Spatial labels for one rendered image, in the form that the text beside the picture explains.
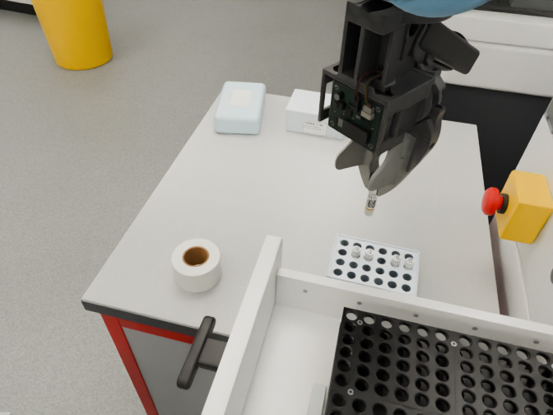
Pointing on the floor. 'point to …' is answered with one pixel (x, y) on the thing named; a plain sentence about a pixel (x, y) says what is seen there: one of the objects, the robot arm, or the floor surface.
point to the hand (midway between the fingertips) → (380, 179)
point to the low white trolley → (257, 210)
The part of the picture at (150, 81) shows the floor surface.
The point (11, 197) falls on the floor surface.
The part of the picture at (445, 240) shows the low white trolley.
